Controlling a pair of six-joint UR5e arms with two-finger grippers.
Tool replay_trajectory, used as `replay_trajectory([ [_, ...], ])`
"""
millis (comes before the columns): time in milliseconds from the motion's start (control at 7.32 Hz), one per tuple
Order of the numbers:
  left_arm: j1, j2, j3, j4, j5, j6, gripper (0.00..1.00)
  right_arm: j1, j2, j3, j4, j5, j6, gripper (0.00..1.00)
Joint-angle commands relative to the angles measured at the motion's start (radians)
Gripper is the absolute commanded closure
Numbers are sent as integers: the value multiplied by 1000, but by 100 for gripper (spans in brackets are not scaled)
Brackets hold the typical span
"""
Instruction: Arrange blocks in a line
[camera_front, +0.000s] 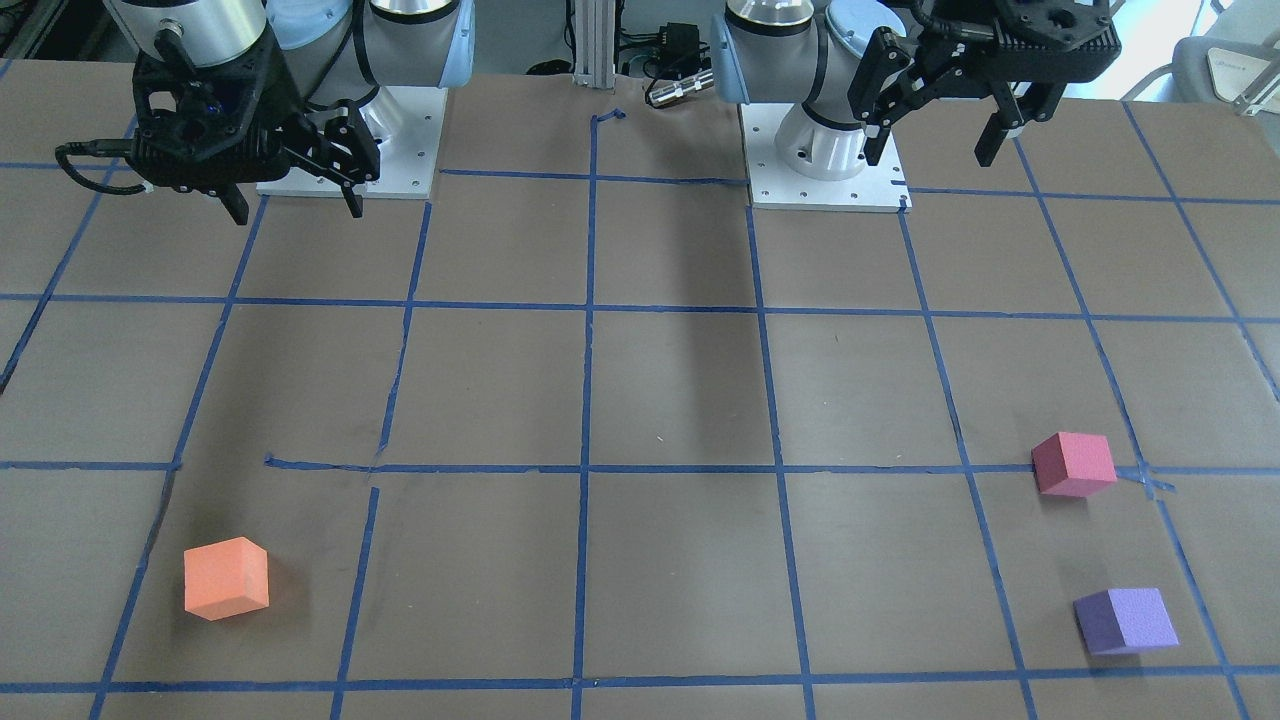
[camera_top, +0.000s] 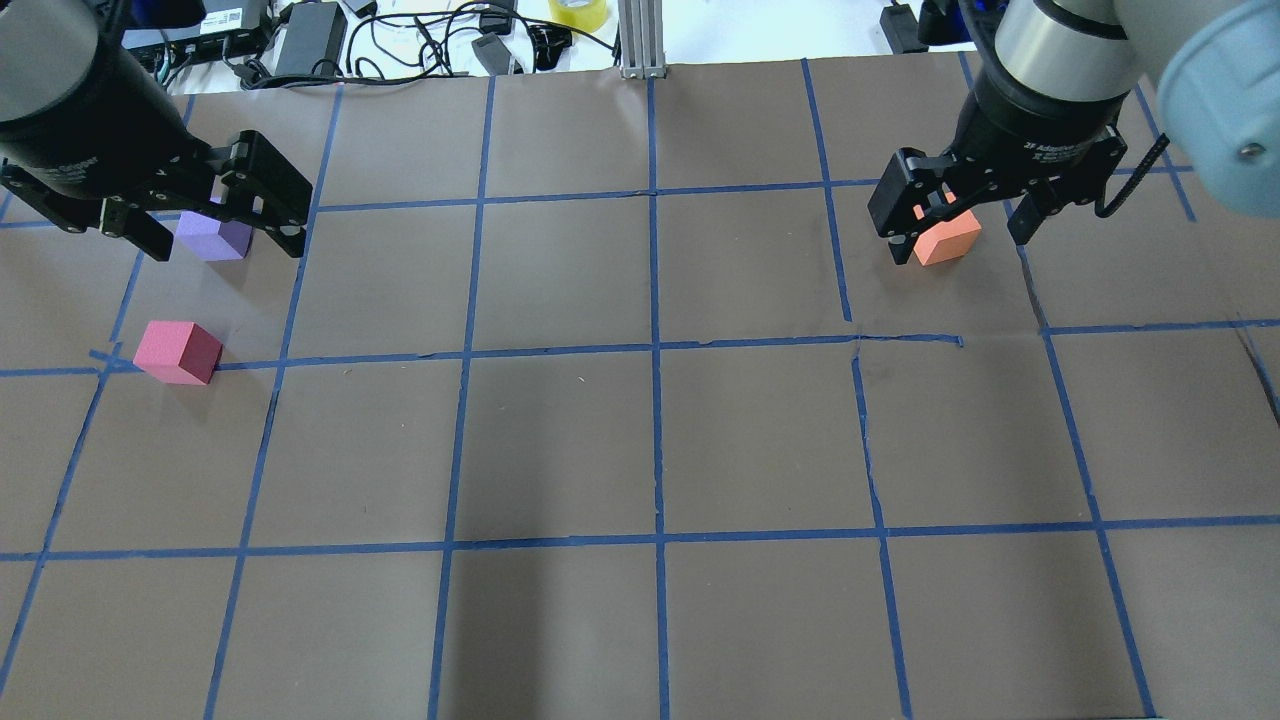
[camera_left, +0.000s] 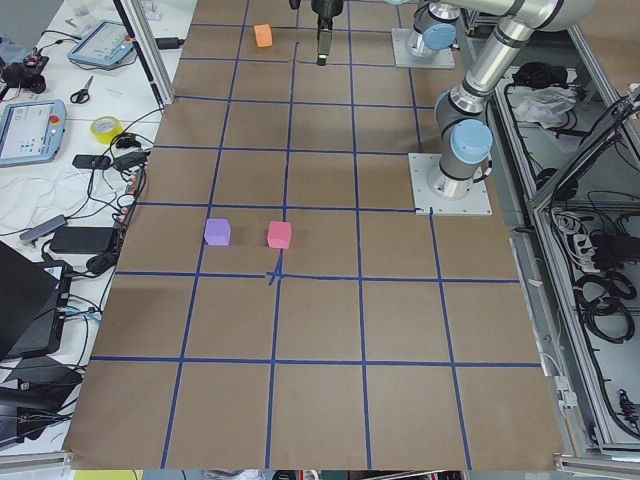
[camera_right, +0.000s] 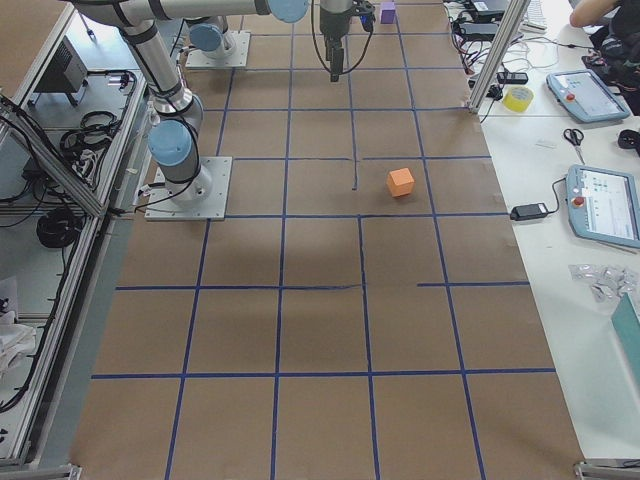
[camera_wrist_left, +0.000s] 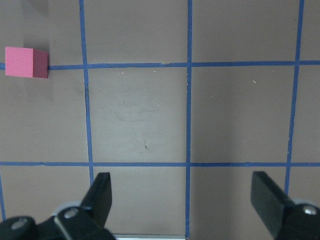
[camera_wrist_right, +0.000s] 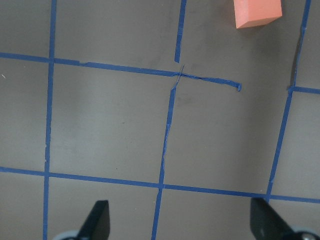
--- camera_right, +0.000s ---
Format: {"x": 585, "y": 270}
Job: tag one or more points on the yellow tape roll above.
{"x": 518, "y": 98}

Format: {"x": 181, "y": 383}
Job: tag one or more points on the aluminium frame post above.
{"x": 507, "y": 29}

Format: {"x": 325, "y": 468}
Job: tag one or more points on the upper teach pendant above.
{"x": 586, "y": 97}

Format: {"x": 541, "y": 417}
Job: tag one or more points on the lower teach pendant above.
{"x": 603, "y": 205}

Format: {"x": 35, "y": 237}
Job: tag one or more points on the orange foam cube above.
{"x": 400, "y": 182}

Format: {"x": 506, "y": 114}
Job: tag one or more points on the black remote device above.
{"x": 512, "y": 78}

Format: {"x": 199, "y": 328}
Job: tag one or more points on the teal board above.
{"x": 625, "y": 321}

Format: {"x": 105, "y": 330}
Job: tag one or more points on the black power adapter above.
{"x": 527, "y": 212}

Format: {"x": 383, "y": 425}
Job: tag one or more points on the grey control box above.
{"x": 65, "y": 74}

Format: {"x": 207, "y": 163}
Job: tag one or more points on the plastic bags of parts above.
{"x": 607, "y": 282}

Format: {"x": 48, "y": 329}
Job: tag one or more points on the black handled scissors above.
{"x": 575, "y": 137}

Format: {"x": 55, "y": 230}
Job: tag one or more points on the teach pendant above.
{"x": 603, "y": 205}
{"x": 586, "y": 97}

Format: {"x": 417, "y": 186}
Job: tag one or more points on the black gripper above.
{"x": 332, "y": 22}

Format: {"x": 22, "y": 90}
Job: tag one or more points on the purple foam cube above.
{"x": 387, "y": 12}

